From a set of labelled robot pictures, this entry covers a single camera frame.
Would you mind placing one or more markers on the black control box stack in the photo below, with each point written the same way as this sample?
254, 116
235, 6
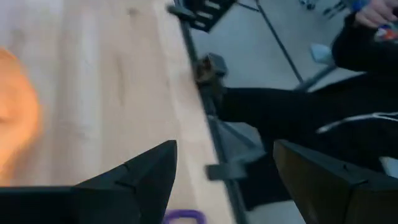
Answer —
208, 12

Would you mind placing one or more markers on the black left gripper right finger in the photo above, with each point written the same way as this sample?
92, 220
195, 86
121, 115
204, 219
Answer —
342, 202

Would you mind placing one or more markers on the purple coil wristband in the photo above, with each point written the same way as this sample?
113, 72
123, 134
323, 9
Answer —
183, 213

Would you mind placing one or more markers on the black frame clamp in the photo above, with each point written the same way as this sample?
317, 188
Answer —
214, 65
224, 171

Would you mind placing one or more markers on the orange microfiber cloth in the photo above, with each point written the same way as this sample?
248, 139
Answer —
15, 124

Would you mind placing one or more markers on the person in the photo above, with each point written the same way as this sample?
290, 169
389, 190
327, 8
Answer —
295, 109

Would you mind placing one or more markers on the person's hand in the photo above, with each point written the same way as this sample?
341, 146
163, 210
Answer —
376, 14

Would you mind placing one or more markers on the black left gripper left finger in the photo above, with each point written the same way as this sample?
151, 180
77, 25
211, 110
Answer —
93, 205

